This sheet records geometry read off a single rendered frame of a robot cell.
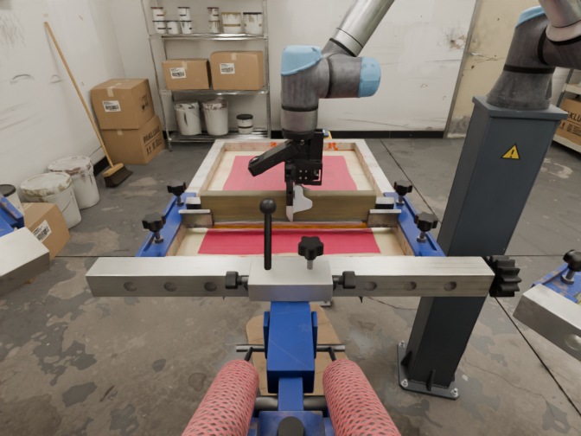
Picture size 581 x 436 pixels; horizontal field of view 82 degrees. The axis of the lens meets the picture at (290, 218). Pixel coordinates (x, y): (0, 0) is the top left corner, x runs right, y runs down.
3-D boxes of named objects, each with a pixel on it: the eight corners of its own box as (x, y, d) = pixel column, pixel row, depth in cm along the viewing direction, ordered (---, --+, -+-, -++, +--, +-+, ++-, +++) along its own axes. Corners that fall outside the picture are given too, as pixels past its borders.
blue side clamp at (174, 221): (181, 211, 93) (177, 189, 90) (200, 211, 93) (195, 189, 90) (141, 285, 68) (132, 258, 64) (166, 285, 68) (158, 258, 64)
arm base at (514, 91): (535, 99, 98) (549, 61, 92) (558, 112, 85) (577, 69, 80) (480, 97, 100) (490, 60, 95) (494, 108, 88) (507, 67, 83)
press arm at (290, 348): (272, 298, 58) (271, 275, 55) (307, 298, 58) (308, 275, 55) (267, 394, 43) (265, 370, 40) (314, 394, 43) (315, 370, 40)
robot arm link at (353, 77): (363, 52, 71) (314, 53, 69) (386, 58, 62) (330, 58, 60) (359, 91, 76) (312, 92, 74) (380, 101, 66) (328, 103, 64)
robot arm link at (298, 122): (280, 112, 64) (281, 102, 71) (280, 135, 66) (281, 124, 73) (319, 112, 64) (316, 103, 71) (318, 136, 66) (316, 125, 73)
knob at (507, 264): (460, 278, 64) (471, 246, 60) (489, 278, 64) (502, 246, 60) (479, 307, 58) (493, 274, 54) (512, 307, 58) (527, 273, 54)
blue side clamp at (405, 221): (379, 211, 94) (383, 189, 90) (398, 211, 94) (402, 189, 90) (414, 285, 68) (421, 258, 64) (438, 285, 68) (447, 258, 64)
